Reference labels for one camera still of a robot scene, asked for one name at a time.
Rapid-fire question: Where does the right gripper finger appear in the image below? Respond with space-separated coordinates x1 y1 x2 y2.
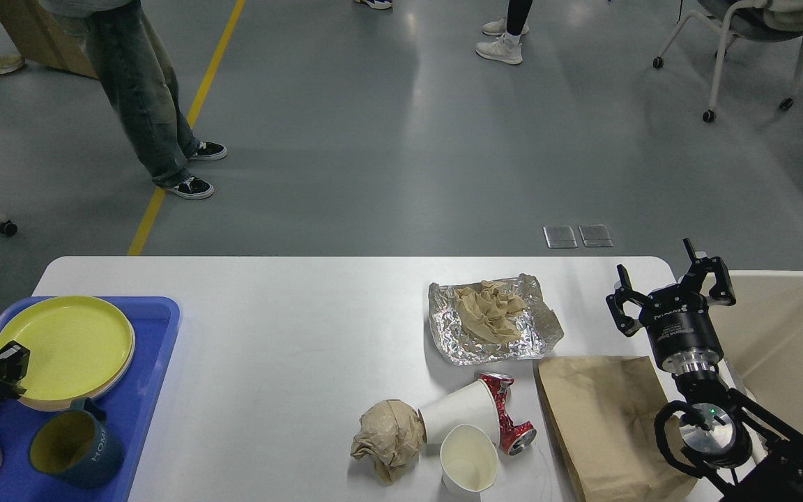
606 264 653 337
678 238 737 307

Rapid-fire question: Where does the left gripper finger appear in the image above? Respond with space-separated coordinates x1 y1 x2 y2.
0 341 31 400

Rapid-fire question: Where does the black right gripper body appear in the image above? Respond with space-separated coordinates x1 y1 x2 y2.
645 284 724 374

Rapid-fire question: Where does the yellow plate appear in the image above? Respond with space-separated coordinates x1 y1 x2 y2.
0 296 132 401

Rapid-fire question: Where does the dark green mug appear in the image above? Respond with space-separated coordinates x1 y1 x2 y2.
29 397 124 489

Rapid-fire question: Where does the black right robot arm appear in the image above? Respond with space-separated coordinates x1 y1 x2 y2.
606 239 803 501

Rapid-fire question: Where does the pink plate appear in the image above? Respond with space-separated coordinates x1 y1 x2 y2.
18 327 136 412

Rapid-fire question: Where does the white plastic bin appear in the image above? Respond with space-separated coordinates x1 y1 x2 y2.
710 271 803 434

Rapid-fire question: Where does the brown paper bag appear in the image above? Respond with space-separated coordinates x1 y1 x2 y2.
537 356 696 501

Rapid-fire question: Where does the aluminium foil sheet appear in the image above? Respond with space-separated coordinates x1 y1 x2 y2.
428 274 564 365

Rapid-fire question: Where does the right floor outlet plate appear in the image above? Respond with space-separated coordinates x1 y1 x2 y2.
578 225 614 248

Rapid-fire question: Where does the floor outlet plate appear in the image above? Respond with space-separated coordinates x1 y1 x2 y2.
578 225 614 248
542 225 578 249

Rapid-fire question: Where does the left floor outlet plate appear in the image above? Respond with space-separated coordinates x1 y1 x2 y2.
542 225 578 249

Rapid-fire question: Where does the blue plastic tray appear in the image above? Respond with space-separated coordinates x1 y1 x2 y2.
0 296 181 501

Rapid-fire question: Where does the crushed red can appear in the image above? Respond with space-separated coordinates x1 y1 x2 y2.
478 372 537 455

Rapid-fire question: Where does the lying white paper cup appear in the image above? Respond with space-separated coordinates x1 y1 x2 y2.
420 379 500 447

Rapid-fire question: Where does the upright white paper cup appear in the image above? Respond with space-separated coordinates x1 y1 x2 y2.
440 425 499 498

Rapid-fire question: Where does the crumpled brown paper ball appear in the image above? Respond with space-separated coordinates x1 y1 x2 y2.
350 400 426 484

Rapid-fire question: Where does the office chair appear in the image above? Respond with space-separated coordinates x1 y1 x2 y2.
652 1 803 123

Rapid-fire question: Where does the white sneakers person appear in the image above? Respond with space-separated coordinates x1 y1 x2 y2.
475 1 533 66

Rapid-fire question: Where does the person in baggy jeans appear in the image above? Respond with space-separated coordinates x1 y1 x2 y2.
38 0 228 201

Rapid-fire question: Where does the cardboard box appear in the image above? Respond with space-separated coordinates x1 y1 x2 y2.
0 1 97 79

